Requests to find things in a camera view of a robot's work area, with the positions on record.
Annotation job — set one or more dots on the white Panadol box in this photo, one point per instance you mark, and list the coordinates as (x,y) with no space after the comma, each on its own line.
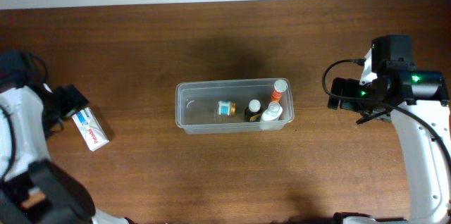
(90,129)

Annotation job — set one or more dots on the clear plastic container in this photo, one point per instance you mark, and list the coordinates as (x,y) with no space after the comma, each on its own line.
(196,105)

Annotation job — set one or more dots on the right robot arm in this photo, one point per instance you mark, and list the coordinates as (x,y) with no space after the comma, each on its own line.
(416,102)

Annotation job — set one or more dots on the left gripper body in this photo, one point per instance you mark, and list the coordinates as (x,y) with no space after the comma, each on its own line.
(74,97)

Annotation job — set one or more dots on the orange tube white cap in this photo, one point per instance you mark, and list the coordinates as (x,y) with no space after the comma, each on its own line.
(279,88)

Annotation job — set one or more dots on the dark brown syrup bottle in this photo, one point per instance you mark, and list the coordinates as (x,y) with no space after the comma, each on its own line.
(253,111)

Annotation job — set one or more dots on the white sanitizer bottle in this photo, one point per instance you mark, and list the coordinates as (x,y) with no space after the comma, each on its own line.
(272,113)

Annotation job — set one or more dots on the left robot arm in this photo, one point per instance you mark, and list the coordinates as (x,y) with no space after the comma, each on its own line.
(33,188)

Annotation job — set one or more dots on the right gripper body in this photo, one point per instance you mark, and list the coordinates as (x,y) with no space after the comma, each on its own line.
(338,94)

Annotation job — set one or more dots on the small jar gold lid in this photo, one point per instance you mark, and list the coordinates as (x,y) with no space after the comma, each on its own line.
(226,108)

